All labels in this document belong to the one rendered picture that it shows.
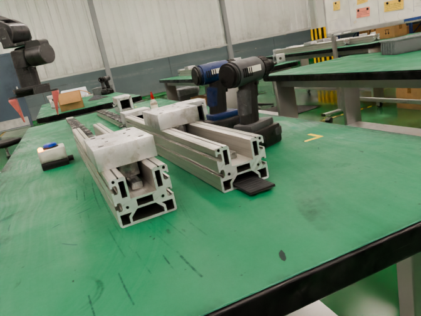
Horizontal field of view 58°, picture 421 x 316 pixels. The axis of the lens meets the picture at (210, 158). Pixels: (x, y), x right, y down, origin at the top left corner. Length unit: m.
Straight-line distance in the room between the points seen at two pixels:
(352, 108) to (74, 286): 3.16
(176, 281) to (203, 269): 0.04
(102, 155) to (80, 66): 11.77
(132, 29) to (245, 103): 11.90
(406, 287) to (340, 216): 0.24
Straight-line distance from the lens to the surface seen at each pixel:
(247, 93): 0.91
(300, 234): 0.52
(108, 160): 0.69
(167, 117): 0.97
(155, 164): 0.65
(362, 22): 4.21
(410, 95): 4.84
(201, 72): 1.13
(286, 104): 3.09
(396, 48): 2.92
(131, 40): 12.68
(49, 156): 1.26
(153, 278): 0.49
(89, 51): 12.48
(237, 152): 0.76
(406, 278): 0.74
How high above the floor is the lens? 1.03
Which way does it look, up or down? 15 degrees down
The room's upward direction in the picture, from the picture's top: 11 degrees counter-clockwise
